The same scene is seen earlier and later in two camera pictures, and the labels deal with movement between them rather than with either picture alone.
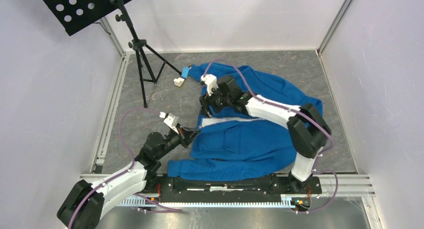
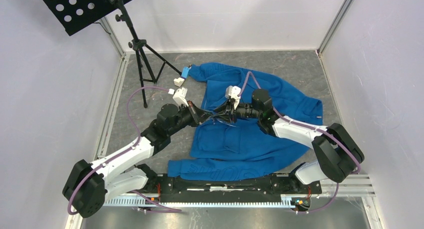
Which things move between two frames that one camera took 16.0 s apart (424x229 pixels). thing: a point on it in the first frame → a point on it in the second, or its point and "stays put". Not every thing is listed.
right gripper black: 206,100 → 229,114
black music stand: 77,9 stays put
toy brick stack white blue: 178,81 stays put
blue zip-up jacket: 238,145 stays put
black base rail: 268,190 stays put
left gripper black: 186,135 → 198,117
